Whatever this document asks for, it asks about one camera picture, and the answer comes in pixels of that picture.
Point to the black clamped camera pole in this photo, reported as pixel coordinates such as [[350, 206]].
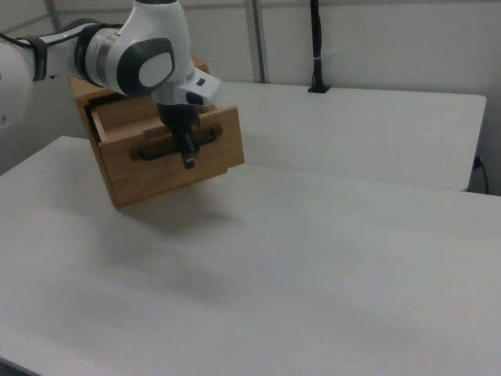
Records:
[[318, 39]]

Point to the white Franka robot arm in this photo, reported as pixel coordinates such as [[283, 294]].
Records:
[[113, 51]]

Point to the wooden drawer cabinet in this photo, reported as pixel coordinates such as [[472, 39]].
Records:
[[84, 88]]

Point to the wooden drawer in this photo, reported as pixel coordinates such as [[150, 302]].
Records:
[[156, 178]]

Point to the aluminium frame post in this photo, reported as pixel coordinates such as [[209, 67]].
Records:
[[52, 13], [260, 39]]

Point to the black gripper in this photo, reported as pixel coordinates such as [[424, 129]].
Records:
[[177, 114]]

